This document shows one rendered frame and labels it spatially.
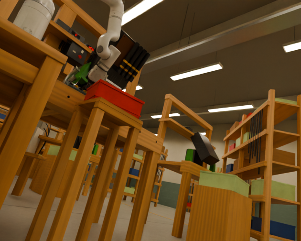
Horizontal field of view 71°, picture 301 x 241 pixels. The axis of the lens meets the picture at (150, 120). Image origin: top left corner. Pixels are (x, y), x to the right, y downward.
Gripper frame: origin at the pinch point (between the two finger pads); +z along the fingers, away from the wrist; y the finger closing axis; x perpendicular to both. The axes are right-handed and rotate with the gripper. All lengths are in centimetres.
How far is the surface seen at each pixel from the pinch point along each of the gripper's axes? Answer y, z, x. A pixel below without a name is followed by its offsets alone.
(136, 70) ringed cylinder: 39, -30, 28
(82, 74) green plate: 3.6, -0.6, 30.3
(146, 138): 66, 11, -8
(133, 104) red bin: 15.9, -10.5, -31.5
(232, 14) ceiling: 283, -274, 247
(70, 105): -6.5, 14.5, -9.9
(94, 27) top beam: 12, -39, 102
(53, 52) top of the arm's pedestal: -38, -12, -40
